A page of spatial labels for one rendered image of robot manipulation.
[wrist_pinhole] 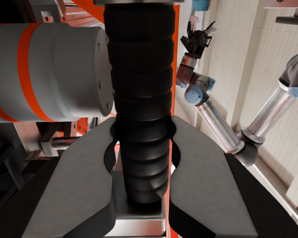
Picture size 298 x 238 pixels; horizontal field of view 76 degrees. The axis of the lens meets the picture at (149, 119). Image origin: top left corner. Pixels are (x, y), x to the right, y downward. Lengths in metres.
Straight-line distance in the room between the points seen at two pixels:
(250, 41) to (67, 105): 5.59
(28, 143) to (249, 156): 0.84
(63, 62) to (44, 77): 0.03
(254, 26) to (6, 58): 5.60
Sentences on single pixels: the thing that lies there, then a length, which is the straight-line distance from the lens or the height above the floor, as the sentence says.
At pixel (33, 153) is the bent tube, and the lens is 0.39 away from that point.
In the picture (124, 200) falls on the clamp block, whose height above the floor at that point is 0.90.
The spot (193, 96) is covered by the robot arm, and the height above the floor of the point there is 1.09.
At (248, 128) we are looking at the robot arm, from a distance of 1.04.
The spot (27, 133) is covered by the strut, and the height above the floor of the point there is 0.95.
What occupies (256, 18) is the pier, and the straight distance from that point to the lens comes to 5.70.
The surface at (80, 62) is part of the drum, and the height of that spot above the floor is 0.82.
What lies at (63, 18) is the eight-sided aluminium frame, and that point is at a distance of 0.58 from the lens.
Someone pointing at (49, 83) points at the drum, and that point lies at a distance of 0.25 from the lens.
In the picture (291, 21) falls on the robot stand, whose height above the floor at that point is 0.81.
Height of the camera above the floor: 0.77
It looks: 30 degrees up
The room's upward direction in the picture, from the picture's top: 179 degrees clockwise
